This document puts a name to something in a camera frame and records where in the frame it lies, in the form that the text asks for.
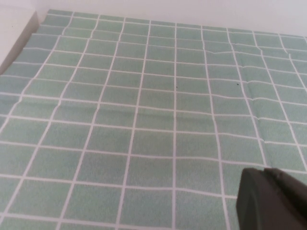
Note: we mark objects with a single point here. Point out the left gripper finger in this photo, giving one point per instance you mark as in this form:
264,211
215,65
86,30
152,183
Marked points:
271,203

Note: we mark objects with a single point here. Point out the green checkered tablecloth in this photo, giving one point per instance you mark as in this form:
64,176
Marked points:
144,119

